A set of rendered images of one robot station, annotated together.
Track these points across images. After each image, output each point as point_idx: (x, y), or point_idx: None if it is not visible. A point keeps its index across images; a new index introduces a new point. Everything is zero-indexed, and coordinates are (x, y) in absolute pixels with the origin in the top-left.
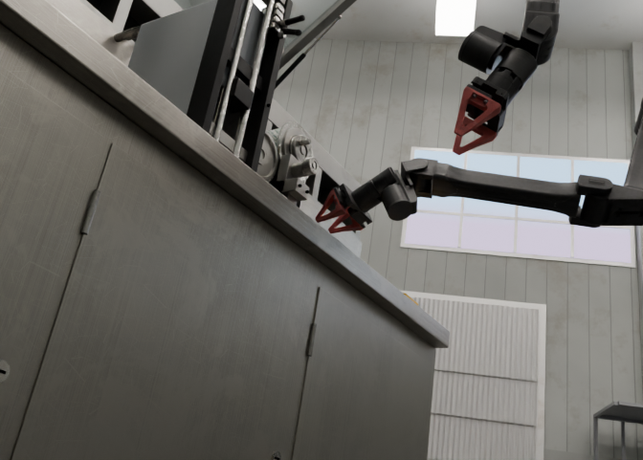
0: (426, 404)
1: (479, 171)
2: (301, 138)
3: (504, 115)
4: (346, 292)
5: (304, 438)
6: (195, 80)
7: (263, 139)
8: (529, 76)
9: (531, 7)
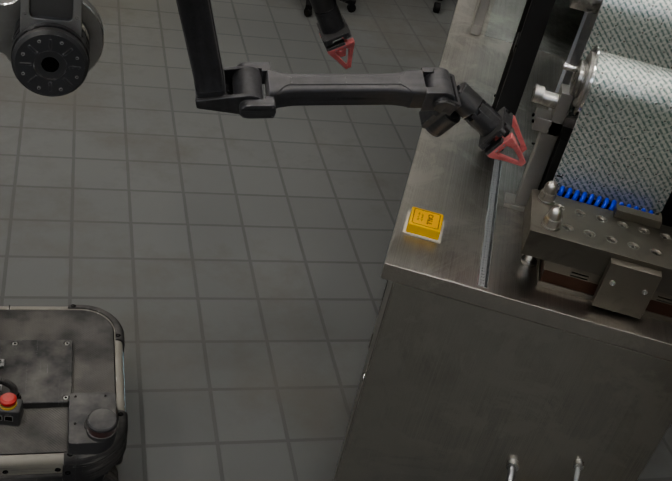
0: (381, 320)
1: (375, 73)
2: (579, 62)
3: (320, 35)
4: None
5: None
6: (579, 33)
7: (507, 75)
8: (310, 2)
9: None
